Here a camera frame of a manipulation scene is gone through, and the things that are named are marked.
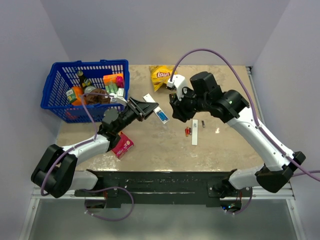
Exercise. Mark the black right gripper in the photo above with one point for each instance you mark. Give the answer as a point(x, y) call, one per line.
point(180, 111)

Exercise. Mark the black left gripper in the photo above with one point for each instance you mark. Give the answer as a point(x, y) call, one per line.
point(148, 106)

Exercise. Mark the white remote control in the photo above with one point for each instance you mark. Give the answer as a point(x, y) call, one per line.
point(149, 99)

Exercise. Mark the white remote battery cover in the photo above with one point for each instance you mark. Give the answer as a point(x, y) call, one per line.
point(194, 138)

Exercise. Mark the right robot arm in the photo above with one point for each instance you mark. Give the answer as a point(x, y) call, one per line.
point(232, 108)

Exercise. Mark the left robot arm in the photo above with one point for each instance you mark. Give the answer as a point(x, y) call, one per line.
point(56, 172)

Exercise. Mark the black TV remote control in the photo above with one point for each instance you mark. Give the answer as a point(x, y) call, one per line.
point(172, 97)

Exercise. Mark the orange AAA battery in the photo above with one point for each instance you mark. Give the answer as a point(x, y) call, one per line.
point(186, 132)

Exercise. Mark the pink orange candy box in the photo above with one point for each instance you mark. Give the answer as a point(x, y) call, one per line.
point(123, 146)

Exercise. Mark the yellow Lays chips bag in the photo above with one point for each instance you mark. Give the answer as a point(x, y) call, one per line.
point(159, 75)

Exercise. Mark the orange green snack box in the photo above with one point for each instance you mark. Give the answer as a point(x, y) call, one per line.
point(113, 82)

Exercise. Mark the brown round package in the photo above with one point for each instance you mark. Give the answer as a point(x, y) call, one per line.
point(92, 99)

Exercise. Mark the dark glass bottle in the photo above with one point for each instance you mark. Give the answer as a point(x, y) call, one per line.
point(85, 83)

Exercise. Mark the orange juice carton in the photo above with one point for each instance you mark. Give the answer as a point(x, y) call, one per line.
point(73, 95)

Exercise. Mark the blue plastic shopping basket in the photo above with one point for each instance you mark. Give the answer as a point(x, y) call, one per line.
point(63, 76)

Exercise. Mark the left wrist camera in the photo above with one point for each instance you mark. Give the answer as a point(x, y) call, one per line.
point(118, 97)

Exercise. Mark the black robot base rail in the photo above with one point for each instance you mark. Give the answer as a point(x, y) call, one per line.
point(163, 188)

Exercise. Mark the aluminium frame rail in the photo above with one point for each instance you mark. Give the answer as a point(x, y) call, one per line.
point(297, 231)

